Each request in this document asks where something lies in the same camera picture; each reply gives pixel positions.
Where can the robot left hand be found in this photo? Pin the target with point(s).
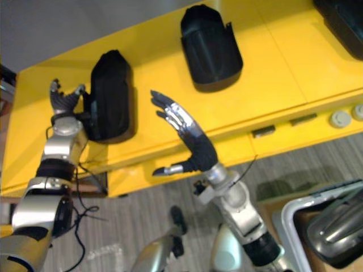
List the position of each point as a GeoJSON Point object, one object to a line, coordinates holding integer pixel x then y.
{"type": "Point", "coordinates": [61, 101]}

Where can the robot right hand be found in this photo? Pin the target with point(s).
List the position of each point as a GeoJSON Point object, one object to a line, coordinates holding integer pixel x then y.
{"type": "Point", "coordinates": [195, 136]}

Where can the black plastic housing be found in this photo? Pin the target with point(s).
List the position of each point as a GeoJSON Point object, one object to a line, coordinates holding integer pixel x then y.
{"type": "Point", "coordinates": [211, 48]}
{"type": "Point", "coordinates": [110, 96]}
{"type": "Point", "coordinates": [337, 226]}
{"type": "Point", "coordinates": [343, 25]}

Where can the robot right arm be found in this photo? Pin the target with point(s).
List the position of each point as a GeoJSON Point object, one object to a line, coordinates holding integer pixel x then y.
{"type": "Point", "coordinates": [244, 215]}

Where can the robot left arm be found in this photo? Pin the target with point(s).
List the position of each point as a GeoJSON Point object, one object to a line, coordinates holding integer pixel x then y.
{"type": "Point", "coordinates": [42, 187]}

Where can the yellow shelf unit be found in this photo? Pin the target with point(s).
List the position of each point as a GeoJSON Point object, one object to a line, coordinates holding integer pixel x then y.
{"type": "Point", "coordinates": [181, 93]}

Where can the robot dark foot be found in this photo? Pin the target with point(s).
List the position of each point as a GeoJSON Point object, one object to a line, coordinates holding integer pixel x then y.
{"type": "Point", "coordinates": [178, 218]}

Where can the robot silver leg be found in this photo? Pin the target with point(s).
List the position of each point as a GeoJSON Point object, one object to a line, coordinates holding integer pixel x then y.
{"type": "Point", "coordinates": [154, 255]}
{"type": "Point", "coordinates": [225, 252]}

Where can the grey plastic crate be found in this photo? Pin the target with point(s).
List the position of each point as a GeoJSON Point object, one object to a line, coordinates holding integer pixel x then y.
{"type": "Point", "coordinates": [295, 226]}

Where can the grey round knob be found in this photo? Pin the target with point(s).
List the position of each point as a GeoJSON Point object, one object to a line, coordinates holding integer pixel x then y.
{"type": "Point", "coordinates": [339, 119]}
{"type": "Point", "coordinates": [358, 112]}

